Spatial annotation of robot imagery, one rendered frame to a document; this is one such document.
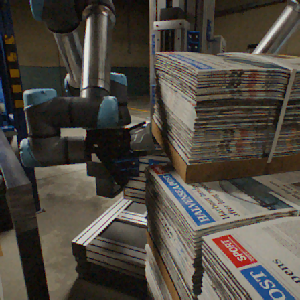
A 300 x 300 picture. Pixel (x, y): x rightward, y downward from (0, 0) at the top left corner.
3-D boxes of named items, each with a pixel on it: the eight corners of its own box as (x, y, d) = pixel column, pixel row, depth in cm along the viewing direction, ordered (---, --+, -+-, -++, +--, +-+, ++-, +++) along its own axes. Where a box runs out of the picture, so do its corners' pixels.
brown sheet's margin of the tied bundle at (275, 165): (217, 128, 80) (219, 115, 78) (276, 173, 55) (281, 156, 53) (199, 128, 78) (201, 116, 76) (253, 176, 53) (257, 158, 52)
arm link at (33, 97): (73, 88, 63) (78, 130, 66) (29, 88, 62) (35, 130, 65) (65, 90, 56) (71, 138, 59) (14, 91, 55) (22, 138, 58)
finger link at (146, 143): (164, 132, 62) (128, 134, 64) (165, 155, 63) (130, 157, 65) (166, 131, 65) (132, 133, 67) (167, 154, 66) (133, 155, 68)
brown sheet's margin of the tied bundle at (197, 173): (199, 128, 78) (201, 115, 77) (253, 176, 53) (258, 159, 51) (151, 131, 75) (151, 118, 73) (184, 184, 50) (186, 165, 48)
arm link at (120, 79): (127, 103, 111) (126, 71, 107) (96, 103, 110) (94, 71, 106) (128, 100, 123) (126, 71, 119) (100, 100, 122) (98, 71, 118)
